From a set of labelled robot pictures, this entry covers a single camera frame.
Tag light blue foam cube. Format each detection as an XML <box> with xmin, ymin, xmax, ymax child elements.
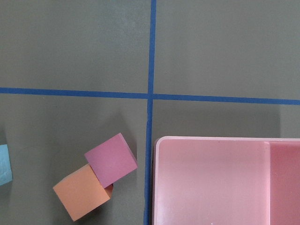
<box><xmin>0</xmin><ymin>144</ymin><xmax>13</xmax><ymax>186</ymax></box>

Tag crossing blue tape strip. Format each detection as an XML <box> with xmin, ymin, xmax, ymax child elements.
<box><xmin>0</xmin><ymin>87</ymin><xmax>300</xmax><ymax>105</ymax></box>

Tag purple foam cube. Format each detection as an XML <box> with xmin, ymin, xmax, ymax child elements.
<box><xmin>84</xmin><ymin>133</ymin><xmax>138</xmax><ymax>188</ymax></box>

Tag orange foam cube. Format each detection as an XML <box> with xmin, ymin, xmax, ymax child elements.
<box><xmin>53</xmin><ymin>164</ymin><xmax>113</xmax><ymax>221</ymax></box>

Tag pink plastic tray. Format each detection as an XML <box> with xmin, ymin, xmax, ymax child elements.
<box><xmin>152</xmin><ymin>136</ymin><xmax>300</xmax><ymax>225</ymax></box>

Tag long blue tape strip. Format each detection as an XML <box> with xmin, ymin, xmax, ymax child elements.
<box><xmin>143</xmin><ymin>0</ymin><xmax>157</xmax><ymax>225</ymax></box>

